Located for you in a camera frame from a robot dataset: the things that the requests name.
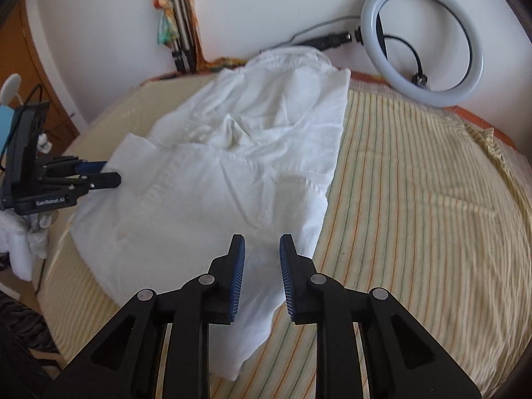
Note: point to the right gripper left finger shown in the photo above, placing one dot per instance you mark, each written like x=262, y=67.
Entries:
x=159, y=333

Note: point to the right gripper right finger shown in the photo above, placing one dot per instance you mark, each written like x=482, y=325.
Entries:
x=367, y=343

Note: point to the white long-sleeved shirt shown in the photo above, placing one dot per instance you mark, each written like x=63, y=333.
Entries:
x=251, y=153

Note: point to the left gloved hand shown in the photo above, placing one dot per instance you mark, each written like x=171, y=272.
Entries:
x=25, y=240

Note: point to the white desk lamp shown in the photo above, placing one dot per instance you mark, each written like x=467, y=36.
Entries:
x=10, y=89

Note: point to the yellow striped garment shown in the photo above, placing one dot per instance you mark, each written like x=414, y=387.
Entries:
x=427, y=203

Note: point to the grey folded tripod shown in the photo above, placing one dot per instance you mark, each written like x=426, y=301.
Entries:
x=183, y=47

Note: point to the colourful orange scarf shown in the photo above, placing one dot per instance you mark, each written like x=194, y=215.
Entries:
x=167, y=31

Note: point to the white ring light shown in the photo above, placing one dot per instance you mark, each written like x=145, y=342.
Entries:
x=427, y=50

